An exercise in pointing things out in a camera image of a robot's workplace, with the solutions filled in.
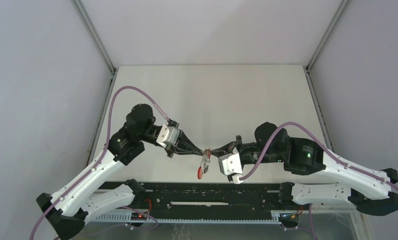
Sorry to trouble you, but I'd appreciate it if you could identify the white slotted cable duct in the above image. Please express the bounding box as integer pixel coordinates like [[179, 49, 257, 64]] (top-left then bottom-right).
[[86, 211, 299, 225]]

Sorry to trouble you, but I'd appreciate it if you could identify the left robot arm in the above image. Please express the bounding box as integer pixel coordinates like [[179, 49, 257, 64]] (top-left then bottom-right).
[[36, 104, 204, 240]]

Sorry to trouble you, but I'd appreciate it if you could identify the red handled keyring holder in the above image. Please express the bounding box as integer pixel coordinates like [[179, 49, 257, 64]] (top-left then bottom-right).
[[197, 148, 211, 180]]

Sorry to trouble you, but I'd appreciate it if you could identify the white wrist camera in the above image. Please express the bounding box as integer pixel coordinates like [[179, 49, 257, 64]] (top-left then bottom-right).
[[156, 119, 181, 149], [218, 153, 243, 185]]

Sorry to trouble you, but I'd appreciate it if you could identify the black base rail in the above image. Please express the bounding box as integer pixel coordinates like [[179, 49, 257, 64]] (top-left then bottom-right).
[[92, 180, 305, 221]]

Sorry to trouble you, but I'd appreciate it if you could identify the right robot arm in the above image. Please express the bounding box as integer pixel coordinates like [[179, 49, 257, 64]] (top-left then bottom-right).
[[210, 122, 398, 216]]

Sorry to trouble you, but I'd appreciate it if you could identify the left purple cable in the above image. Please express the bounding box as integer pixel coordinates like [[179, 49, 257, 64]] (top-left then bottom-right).
[[29, 85, 173, 240]]

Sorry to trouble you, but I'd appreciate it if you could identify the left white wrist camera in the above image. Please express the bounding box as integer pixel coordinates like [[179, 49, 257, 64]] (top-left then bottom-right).
[[156, 119, 181, 149]]

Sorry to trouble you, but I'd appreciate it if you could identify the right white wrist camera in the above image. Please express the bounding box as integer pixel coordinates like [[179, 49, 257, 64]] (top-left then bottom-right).
[[218, 153, 243, 185]]

